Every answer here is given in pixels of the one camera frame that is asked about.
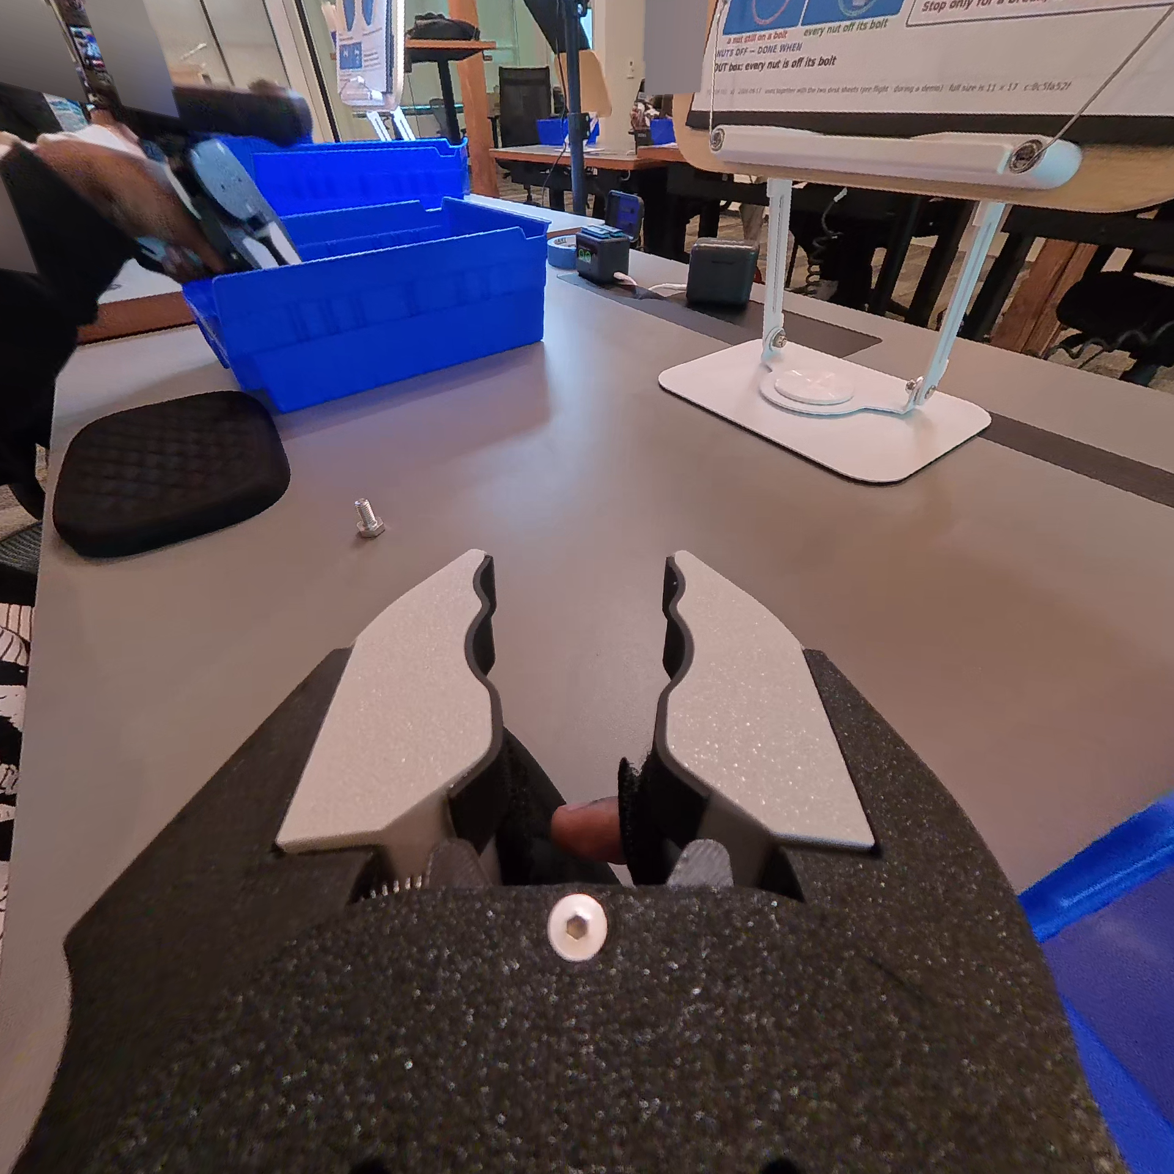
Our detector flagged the dark grey box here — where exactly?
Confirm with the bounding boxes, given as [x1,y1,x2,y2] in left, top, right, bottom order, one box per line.
[683,239,761,312]

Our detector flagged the wooden office desk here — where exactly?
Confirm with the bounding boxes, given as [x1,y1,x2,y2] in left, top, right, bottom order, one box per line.
[492,143,690,207]

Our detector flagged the person's right hand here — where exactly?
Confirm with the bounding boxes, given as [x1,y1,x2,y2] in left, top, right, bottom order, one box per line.
[549,799,628,866]

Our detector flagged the black wrist rest pad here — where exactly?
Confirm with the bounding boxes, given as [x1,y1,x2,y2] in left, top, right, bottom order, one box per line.
[52,389,294,562]

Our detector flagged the black and white printed trousers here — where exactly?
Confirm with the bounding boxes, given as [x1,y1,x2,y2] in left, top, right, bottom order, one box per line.
[0,524,49,892]

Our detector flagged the small black and blue device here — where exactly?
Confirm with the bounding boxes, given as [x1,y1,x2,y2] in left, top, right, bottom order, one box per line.
[573,190,646,288]

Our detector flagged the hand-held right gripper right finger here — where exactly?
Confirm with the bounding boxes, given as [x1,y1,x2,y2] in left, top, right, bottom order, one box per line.
[652,551,878,888]

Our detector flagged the sign board on white stand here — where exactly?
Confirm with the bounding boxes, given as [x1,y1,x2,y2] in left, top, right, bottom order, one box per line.
[657,0,1174,488]

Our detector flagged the blue divided plastic bin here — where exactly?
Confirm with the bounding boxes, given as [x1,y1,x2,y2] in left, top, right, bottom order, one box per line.
[182,197,551,416]

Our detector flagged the wood-edged grey board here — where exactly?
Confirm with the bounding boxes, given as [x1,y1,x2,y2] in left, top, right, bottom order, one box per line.
[74,257,200,346]

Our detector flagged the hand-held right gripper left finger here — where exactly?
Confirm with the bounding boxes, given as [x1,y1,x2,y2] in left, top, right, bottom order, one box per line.
[279,549,508,856]

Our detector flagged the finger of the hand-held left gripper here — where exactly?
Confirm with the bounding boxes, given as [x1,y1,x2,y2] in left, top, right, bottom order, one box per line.
[187,139,306,273]

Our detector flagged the person's left hand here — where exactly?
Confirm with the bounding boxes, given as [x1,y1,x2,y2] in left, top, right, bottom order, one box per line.
[37,131,224,279]

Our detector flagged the standing banner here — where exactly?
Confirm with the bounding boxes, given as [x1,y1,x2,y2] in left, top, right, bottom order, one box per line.
[330,0,398,112]

